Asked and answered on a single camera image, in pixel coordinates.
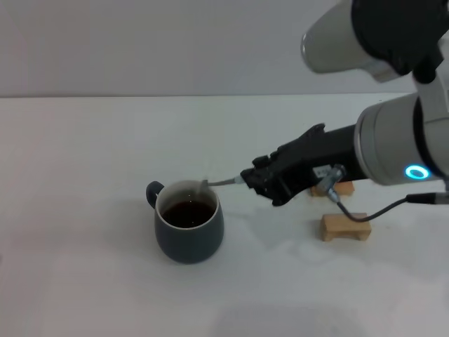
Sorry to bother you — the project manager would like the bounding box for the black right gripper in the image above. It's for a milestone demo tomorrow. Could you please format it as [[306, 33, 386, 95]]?
[[240, 123, 362, 207]]

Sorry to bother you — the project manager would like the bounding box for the blue handled metal spoon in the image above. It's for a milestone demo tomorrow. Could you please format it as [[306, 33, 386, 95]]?
[[196, 176, 243, 197]]

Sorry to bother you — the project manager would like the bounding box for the dark grey coffee cup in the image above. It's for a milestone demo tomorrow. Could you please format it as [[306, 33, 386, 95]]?
[[145, 180, 225, 265]]

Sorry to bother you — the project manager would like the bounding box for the orange stained wooden block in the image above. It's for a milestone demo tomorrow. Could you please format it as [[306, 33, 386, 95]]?
[[310, 180, 355, 198]]

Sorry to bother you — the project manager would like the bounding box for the pale notched wooden block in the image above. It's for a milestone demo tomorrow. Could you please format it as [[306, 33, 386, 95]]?
[[320, 212, 372, 242]]

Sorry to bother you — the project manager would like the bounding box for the grey cable with metal plug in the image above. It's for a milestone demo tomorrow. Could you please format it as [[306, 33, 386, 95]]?
[[317, 164, 449, 223]]

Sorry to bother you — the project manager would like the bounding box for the grey black wrist camera housing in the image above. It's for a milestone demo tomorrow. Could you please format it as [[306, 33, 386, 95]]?
[[300, 0, 449, 84]]

